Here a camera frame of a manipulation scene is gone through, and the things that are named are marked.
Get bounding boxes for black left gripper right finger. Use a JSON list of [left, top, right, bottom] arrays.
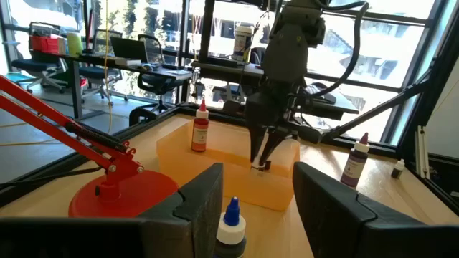
[[292, 161, 459, 258]]

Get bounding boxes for blue-seat office chair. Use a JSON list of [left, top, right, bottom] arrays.
[[10, 59, 69, 94]]

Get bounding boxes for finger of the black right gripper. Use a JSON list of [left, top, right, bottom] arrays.
[[249, 127, 266, 166], [260, 128, 291, 169]]

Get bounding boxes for black office chair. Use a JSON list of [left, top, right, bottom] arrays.
[[137, 34, 184, 114]]

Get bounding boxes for red storage box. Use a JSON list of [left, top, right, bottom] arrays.
[[29, 21, 60, 54]]

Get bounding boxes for flat white box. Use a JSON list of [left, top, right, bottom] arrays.
[[114, 57, 143, 67]]

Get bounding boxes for black laptop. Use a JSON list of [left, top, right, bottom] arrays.
[[110, 36, 148, 62]]

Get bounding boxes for green plastic container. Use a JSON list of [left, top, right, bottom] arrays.
[[67, 32, 83, 57]]

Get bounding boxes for small white-capped dye bottle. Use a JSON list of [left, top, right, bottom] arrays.
[[390, 158, 406, 180], [250, 157, 272, 173]]

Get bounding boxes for hanging yellow cable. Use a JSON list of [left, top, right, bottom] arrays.
[[103, 0, 114, 135]]

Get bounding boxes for orange translucent plastic bin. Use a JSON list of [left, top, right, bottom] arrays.
[[156, 118, 301, 212]]

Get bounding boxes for white wipes canister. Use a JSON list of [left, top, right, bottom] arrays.
[[232, 24, 254, 64]]

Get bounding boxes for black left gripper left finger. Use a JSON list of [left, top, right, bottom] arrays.
[[0, 163, 225, 258]]

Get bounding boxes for black lamp cable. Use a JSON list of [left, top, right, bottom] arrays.
[[0, 166, 105, 191]]

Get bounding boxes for black keyboard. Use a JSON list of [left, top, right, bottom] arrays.
[[304, 82, 338, 105]]

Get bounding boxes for black office desk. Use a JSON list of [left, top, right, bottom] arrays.
[[30, 53, 193, 121]]

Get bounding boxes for large blue food coloring bottle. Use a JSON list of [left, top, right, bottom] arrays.
[[214, 196, 247, 258]]

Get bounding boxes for mesh-back office chair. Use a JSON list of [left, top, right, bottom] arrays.
[[78, 29, 128, 107]]

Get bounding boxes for large red food coloring bottle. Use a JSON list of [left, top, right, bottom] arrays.
[[191, 98, 210, 153]]

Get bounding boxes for white aluminium bracket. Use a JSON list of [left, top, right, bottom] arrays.
[[415, 125, 430, 179]]

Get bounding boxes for large purple food coloring bottle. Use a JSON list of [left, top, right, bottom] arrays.
[[339, 132, 371, 189]]

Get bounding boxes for red desk lamp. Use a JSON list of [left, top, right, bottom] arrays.
[[0, 75, 179, 219]]

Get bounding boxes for yellow floor cable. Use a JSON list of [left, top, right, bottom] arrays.
[[0, 138, 64, 147]]

